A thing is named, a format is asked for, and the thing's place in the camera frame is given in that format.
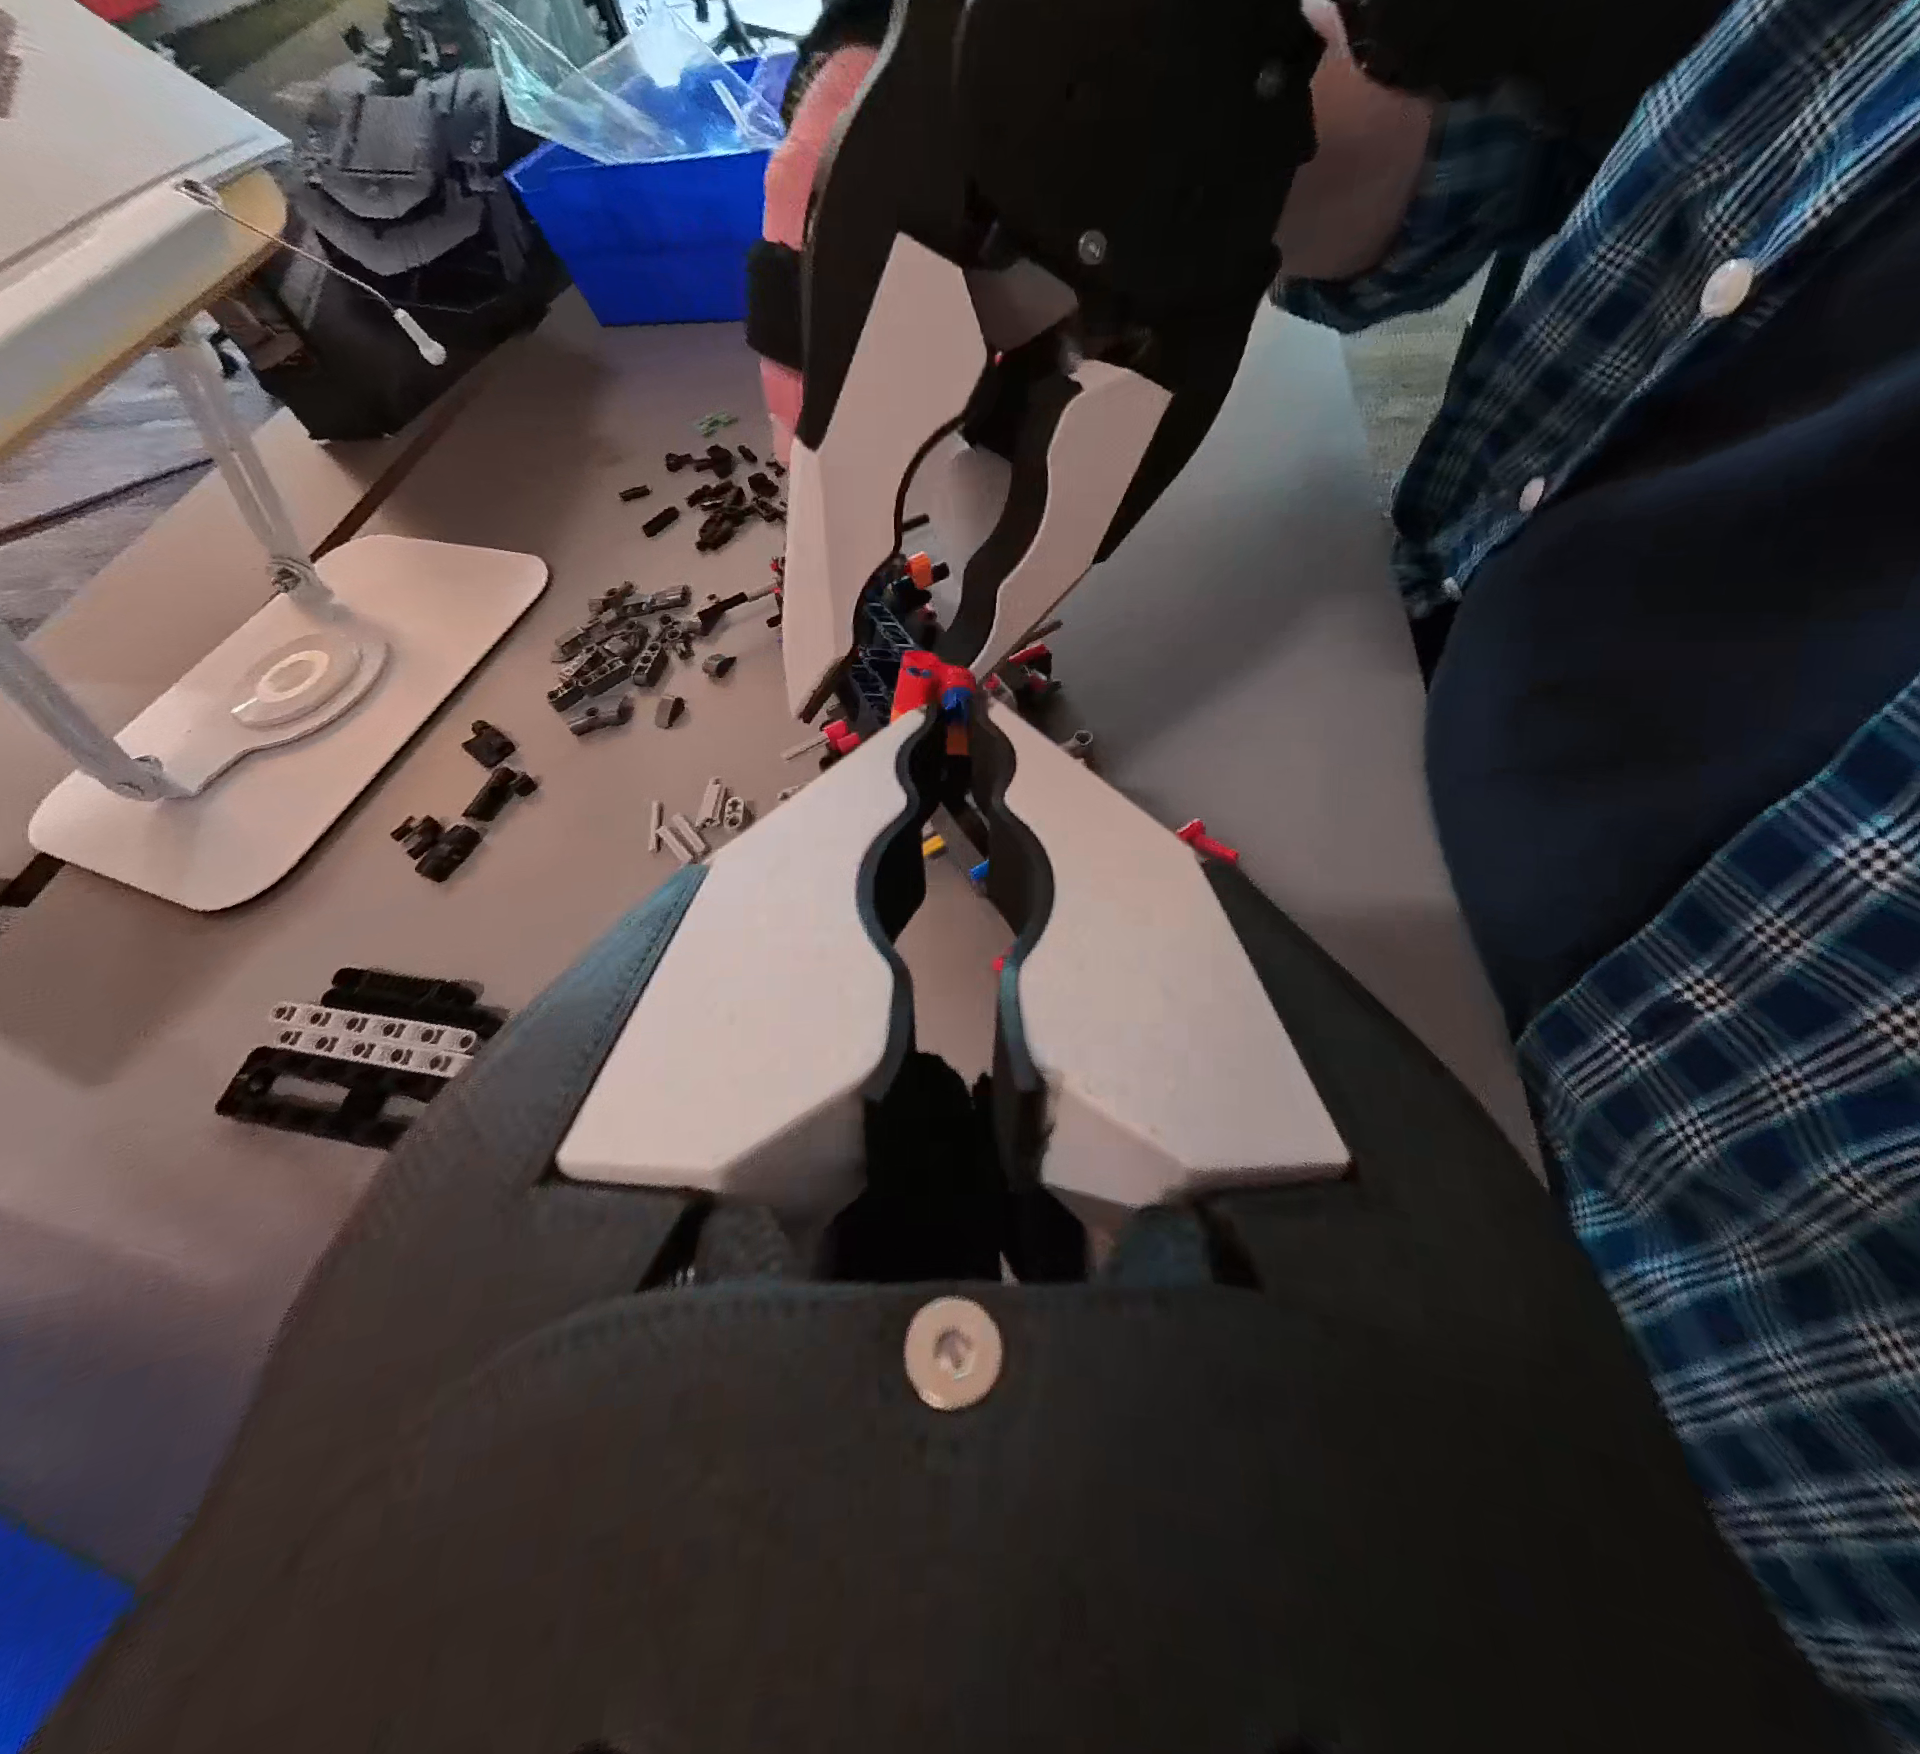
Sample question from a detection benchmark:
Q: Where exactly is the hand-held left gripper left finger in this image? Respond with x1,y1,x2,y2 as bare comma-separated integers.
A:
554,707,935,1191

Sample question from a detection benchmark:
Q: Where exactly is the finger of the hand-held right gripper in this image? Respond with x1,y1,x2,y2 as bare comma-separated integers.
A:
782,232,1012,722
944,359,1176,676

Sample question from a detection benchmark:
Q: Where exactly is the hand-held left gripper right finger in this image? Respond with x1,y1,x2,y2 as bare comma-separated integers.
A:
968,702,1351,1209

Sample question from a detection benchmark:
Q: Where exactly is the partly built lego model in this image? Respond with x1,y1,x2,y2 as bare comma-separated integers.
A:
847,551,1059,735

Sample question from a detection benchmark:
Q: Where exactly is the person's right forearm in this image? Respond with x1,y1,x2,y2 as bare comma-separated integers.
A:
1274,0,1591,332

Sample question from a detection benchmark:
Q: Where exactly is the pile of black lego pins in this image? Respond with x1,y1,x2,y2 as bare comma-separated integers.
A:
618,436,792,552

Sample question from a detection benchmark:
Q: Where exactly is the pile of red blue lego pins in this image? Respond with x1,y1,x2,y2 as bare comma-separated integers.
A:
778,710,1243,884

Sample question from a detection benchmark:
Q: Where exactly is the group of light grey lego pins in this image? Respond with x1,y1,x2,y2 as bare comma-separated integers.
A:
646,777,754,868

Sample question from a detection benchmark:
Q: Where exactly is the pile of dark grey lego pieces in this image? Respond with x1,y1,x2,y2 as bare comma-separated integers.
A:
546,573,753,735

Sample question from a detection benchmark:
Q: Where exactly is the black lego beam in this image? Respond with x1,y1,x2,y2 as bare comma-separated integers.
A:
320,965,506,1035

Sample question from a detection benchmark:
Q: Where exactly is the light grey lego beam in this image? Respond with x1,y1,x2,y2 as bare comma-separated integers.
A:
269,1000,482,1073

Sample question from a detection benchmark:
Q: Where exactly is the person's right hand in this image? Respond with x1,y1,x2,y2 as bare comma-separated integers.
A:
757,41,881,439

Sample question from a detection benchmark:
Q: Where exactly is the blue plastic bin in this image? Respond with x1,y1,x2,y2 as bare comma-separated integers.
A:
505,55,811,328

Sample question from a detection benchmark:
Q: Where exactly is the clear plastic bag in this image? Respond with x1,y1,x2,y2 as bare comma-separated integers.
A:
464,0,790,158

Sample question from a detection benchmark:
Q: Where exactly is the white book stand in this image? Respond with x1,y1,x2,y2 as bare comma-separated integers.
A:
0,175,550,911

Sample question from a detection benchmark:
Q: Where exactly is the person's torso in plaid shirt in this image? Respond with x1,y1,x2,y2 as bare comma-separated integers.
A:
1385,0,1920,1754

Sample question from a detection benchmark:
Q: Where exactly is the blue plastic object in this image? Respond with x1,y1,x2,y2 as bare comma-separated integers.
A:
0,1514,138,1743

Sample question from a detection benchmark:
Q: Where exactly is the black lego frame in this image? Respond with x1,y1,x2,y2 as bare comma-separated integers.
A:
215,1042,452,1152

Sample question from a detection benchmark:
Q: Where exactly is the black floor cable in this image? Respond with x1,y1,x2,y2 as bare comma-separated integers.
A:
0,456,212,538

